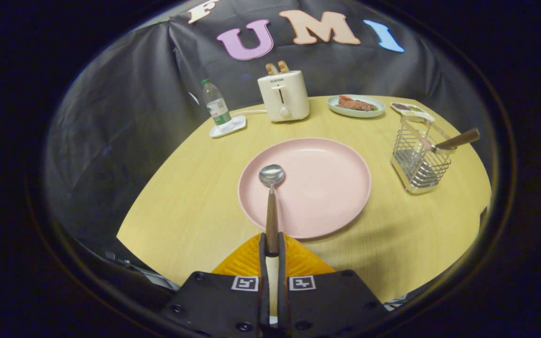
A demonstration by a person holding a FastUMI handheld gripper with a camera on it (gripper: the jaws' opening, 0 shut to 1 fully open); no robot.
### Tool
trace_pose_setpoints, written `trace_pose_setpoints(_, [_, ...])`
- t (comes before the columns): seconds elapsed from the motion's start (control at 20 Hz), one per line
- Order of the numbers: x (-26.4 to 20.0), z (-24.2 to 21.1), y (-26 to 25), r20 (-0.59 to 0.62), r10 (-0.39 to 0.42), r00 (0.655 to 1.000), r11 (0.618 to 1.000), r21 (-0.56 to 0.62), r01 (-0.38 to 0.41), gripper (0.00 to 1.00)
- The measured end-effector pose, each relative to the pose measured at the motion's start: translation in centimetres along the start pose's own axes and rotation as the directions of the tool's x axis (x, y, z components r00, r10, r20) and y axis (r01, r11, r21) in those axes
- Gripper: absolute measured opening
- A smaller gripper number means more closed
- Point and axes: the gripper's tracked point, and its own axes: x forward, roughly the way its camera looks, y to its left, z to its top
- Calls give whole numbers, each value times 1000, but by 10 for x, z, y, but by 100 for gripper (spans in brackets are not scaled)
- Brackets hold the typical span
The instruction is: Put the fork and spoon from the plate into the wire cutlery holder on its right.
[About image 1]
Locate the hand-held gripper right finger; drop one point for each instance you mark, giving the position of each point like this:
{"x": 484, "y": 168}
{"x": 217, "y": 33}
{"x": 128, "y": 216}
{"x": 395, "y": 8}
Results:
{"x": 282, "y": 263}

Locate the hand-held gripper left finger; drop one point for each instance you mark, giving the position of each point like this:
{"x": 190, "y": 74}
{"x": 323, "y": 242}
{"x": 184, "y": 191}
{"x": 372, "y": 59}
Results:
{"x": 263, "y": 263}

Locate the pink round plate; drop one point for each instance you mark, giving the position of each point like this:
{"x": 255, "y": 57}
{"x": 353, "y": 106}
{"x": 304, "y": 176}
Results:
{"x": 317, "y": 188}

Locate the white square coaster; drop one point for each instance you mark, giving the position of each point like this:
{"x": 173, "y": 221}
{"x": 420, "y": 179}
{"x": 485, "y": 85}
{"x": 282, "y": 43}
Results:
{"x": 228, "y": 127}

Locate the clear plastic water bottle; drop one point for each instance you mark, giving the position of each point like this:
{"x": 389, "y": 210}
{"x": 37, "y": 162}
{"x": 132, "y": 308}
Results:
{"x": 216, "y": 104}

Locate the cream white toaster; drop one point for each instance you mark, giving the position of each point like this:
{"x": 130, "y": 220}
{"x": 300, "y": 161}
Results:
{"x": 283, "y": 96}

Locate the pale green plate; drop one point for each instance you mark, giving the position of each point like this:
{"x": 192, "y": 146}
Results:
{"x": 356, "y": 111}

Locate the meat with vegetables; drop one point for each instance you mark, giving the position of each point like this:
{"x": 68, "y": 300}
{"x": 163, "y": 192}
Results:
{"x": 356, "y": 103}

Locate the toast slice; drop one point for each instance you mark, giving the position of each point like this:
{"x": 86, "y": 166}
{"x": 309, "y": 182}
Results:
{"x": 283, "y": 66}
{"x": 272, "y": 69}

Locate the small white rectangular dish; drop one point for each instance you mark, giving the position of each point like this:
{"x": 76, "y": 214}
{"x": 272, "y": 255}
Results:
{"x": 412, "y": 111}

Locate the black backdrop cloth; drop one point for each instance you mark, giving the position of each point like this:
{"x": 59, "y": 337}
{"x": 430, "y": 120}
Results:
{"x": 125, "y": 117}

